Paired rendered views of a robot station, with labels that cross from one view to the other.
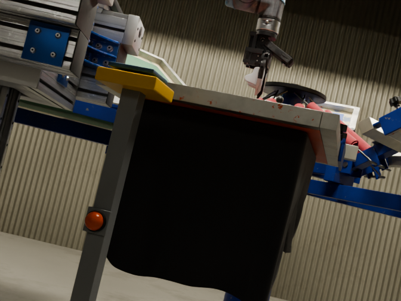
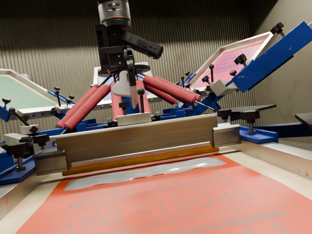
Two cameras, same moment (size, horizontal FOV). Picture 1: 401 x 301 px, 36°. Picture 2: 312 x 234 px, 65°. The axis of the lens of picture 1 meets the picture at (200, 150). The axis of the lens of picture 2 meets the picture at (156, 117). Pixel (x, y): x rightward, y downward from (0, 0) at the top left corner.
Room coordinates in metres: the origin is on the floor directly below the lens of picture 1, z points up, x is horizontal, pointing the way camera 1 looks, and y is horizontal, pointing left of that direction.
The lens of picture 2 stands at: (1.38, 0.04, 1.12)
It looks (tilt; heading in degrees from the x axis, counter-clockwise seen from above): 4 degrees down; 339
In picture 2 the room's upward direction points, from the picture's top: 7 degrees counter-clockwise
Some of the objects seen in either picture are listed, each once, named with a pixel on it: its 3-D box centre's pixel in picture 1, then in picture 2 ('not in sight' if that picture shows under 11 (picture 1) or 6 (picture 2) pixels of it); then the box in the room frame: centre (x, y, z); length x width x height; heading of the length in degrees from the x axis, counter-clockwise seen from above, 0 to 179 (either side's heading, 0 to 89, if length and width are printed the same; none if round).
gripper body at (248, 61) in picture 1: (260, 51); (116, 48); (1.99, -0.12, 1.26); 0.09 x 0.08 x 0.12; 76
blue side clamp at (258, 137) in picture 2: (335, 154); (238, 139); (1.95, -0.42, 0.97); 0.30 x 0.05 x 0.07; 166
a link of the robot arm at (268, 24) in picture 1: (267, 27); (114, 15); (1.99, -0.12, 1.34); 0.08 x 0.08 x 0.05
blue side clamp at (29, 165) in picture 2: not in sight; (35, 171); (2.08, 0.12, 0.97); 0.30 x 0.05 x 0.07; 166
